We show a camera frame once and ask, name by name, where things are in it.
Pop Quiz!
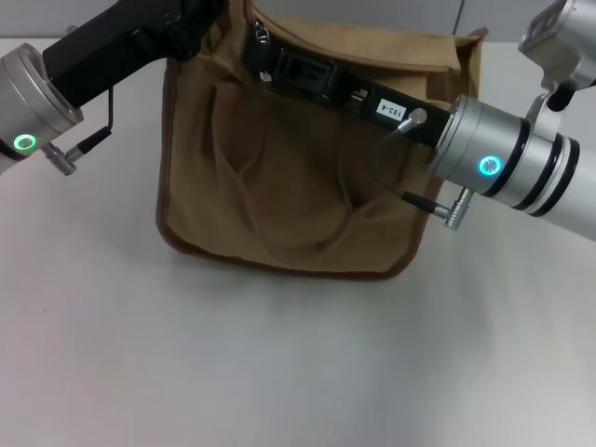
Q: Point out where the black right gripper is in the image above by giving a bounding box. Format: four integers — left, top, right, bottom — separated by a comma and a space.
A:
273, 47, 461, 151

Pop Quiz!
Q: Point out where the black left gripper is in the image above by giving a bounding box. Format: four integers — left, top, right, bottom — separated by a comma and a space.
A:
43, 0, 230, 108

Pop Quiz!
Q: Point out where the khaki fabric food bag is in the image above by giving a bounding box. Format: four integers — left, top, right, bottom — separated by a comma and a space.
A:
156, 0, 490, 283

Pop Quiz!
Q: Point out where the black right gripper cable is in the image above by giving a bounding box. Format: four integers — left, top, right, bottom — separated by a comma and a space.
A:
375, 106, 475, 230

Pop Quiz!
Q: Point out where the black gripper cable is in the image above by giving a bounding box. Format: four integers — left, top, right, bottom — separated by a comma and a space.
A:
45, 87, 115, 177
375, 106, 475, 230

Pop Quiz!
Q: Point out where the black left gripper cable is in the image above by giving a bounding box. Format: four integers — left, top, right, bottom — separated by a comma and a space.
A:
45, 87, 115, 177

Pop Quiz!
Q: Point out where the silver wrist camera mount bracket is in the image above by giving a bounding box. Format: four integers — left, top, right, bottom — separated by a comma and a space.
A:
527, 81, 579, 139

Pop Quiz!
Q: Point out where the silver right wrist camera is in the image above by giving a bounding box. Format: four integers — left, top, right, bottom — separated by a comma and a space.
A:
518, 0, 596, 89

